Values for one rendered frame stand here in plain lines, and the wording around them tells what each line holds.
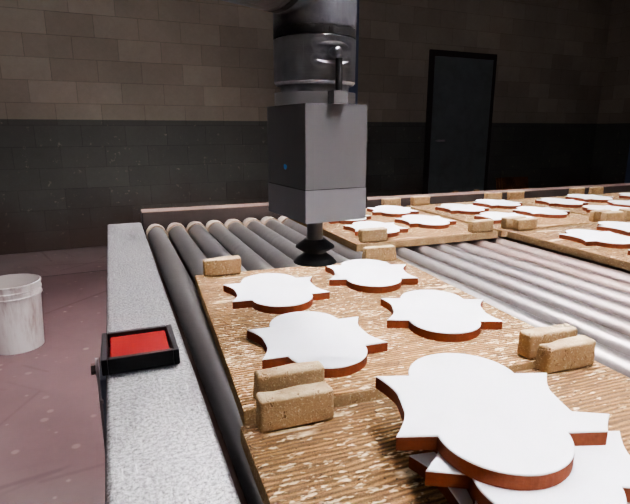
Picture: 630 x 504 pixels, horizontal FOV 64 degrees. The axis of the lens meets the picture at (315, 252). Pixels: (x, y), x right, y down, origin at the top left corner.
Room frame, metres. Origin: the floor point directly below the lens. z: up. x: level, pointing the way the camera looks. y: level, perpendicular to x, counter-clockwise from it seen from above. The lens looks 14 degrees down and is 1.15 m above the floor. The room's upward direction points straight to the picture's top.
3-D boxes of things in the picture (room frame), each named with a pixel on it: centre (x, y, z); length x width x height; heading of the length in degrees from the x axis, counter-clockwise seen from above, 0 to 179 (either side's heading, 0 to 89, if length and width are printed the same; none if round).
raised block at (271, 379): (0.38, 0.02, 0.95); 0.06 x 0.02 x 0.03; 108
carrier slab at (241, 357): (0.61, -0.04, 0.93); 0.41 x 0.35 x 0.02; 18
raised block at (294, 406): (0.35, 0.02, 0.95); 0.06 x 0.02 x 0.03; 110
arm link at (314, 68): (0.49, 0.00, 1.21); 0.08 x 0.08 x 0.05
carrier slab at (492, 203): (1.37, -0.51, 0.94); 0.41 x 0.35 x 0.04; 21
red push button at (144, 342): (0.51, 0.19, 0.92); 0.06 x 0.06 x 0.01; 22
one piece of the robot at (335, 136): (0.49, -0.01, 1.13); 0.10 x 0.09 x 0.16; 118
